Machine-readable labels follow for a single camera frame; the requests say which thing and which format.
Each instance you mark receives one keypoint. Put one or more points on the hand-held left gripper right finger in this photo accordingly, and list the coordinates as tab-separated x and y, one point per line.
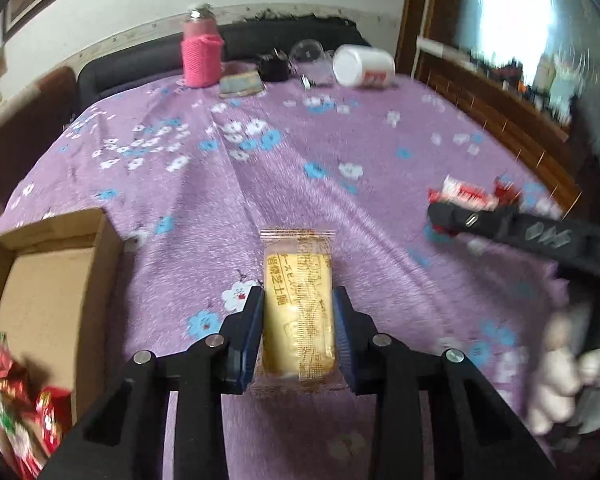
344	345

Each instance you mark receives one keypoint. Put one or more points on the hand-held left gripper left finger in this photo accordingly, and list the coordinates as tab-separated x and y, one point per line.
252	340

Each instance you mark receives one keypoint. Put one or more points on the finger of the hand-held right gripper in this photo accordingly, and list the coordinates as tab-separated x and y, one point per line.
460	220

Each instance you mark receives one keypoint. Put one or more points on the yellow biscuit packet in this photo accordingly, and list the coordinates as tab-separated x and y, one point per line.
297	310

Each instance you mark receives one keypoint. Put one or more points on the cardboard box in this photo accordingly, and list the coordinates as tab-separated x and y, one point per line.
45	310

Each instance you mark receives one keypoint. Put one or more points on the person's right hand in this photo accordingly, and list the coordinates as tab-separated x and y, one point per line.
555	360

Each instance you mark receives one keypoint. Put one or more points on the dark red snack packet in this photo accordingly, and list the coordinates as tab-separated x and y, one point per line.
507	192

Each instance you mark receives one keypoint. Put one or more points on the wooden brick-pattern counter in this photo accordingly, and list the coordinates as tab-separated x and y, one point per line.
495	130

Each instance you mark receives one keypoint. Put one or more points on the purple floral tablecloth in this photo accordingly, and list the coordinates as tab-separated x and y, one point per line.
330	185

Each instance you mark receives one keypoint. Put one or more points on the white jug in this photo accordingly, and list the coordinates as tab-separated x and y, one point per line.
544	72

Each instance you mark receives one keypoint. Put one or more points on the white plastic jar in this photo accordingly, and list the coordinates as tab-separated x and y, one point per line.
362	65

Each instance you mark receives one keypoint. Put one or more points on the small metal clip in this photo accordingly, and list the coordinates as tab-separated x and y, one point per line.
306	82

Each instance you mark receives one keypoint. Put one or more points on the small red candy packet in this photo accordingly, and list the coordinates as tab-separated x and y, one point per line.
50	412

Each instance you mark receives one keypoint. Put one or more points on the frosted glass window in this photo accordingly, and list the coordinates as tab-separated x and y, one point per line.
510	5

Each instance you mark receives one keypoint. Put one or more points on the clear plastic cup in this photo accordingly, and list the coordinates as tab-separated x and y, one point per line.
307	52

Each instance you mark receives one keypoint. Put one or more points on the small black box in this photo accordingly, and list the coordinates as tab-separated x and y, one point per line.
274	69

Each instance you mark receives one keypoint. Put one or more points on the red green snack packet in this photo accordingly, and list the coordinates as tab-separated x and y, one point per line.
2	365

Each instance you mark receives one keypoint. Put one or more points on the brown paper packet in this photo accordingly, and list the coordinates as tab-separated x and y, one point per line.
240	85

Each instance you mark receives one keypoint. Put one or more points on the white red puffy snack packet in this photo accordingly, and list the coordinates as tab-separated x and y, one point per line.
10	440

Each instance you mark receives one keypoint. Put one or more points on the bottle with pink knitted sleeve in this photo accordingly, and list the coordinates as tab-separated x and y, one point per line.
202	55

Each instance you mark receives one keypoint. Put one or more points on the black sofa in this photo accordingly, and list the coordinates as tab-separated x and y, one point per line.
130	70

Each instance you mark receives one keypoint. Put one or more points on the brown armchair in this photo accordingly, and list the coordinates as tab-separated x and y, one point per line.
25	125

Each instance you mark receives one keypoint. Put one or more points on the dark wooden door frame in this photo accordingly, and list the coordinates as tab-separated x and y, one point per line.
415	10

